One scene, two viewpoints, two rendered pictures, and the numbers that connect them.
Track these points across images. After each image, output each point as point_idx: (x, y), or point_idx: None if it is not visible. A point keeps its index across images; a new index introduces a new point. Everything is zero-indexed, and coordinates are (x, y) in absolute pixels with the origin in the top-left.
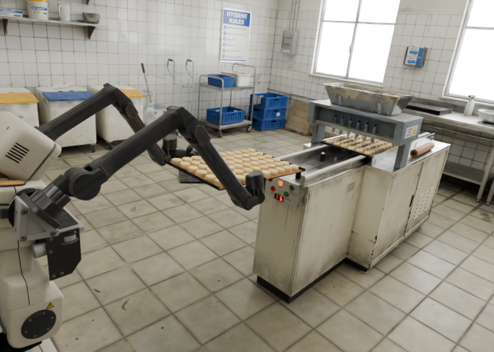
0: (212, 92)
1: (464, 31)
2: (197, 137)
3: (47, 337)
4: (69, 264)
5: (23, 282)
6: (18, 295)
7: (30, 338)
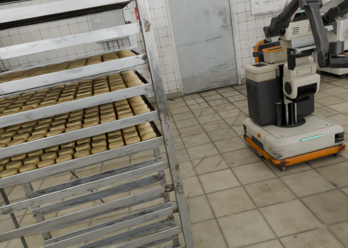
0: None
1: None
2: (299, 3)
3: (289, 97)
4: (292, 65)
5: (286, 66)
6: (284, 70)
7: (286, 92)
